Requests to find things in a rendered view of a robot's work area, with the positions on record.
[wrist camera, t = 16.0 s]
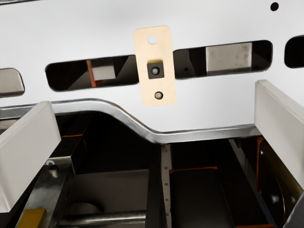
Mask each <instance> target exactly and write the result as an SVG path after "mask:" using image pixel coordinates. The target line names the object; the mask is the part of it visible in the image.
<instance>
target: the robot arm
mask: <svg viewBox="0 0 304 228"><path fill-rule="evenodd" d="M254 124H255V125H256V127H257V128H258V130H259V131H260V132H261V134H262V135H263V136H264V138H265V139H266V140H267V142H268V143H269V144H270V146H271V147H272V148H273V150H274V151H275V152H276V154H277V155H278V156H279V158H280V159H281V160H282V162H283V163H284V164H285V166H286V167H287V168H288V170H289V171H290V172H291V174H292V175H293V176H294V178H295V179H296V180H297V182H298V183H299V184H300V186H301V187H302V188H303V190H304V107H302V106H301V105H299V104H298V103H297V102H295V101H294V100H293V99H291V98H290V97H289V96H288V95H286V94H285V93H284V92H282V91H281V90H280V89H278V88H277V87H276V86H274V85H273V84H272V83H270V82H269V81H268V80H266V79H264V80H257V82H255V105H254ZM60 141H61V136H60V133H59V129H58V126H57V121H56V118H55V114H54V111H53V107H52V103H51V102H50V101H49V100H47V101H41V102H40V103H39V104H37V105H36V106H35V107H34V108H32V109H31V110H30V111H29V112H28V113H27V114H25V115H24V116H23V117H22V118H20V119H19V120H18V121H17V122H16V123H14V124H13V125H12V126H11V127H9V128H8V129H7V130H6V131H5V132H3V133H2V134H1V135H0V213H6V212H9V211H10V210H11V209H12V208H13V206H14V205H15V203H16V202H17V201H18V199H19V198H20V196H21V195H22V194H23V192H24V191H25V190H26V188H27V187H28V185H29V184H30V183H31V181H32V180H33V179H34V177H35V176H36V174H37V173H38V172H39V170H40V169H41V168H42V166H43V165H44V163H45V162H46V161H47V159H48V158H49V157H50V155H51V154H52V152H53V151H54V150H55V148H56V147H57V145H58V144H59V143H60ZM283 228H304V191H303V193H302V195H301V197H300V198H299V200H298V202H297V204H296V205H295V207H294V209H293V210H292V212H291V214H290V216H289V217H288V219H287V221H286V223H285V224H284V226H283Z"/></svg>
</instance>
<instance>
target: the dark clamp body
mask: <svg viewBox="0 0 304 228"><path fill-rule="evenodd" d="M169 146H170V155H171V166H172V170H169V177H170V198H171V208H170V216H171V228H236V226H235V223H234V220H233V217H232V214H231V211H230V208H229V205H228V202H227V199H226V196H225V193H224V190H223V186H222V183H221V180H220V177H219V174H218V168H217V166H213V167H211V164H210V160H209V156H208V154H207V150H206V147H205V142H191V143H180V144H169Z"/></svg>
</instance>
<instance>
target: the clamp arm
mask: <svg viewBox="0 0 304 228"><path fill-rule="evenodd" d="M74 177H75V175H74V172H73V169H72V165H71V163H62V164H54V165H44V166H43V168H42V170H41V172H40V175H39V177H38V179H37V181H36V183H35V185H34V188H33V190H32V192H31V194H30V196H29V198H28V201H27V203H26V205H25V207H24V209H23V211H22V213H21V216H20V218H19V220H18V222H17V224H16V226H15V228H58V227H59V224H60V221H61V218H62V214H63V211H64V208H65V205H66V202H67V199H68V196H69V193H70V190H71V186H72V183H73V180H74Z"/></svg>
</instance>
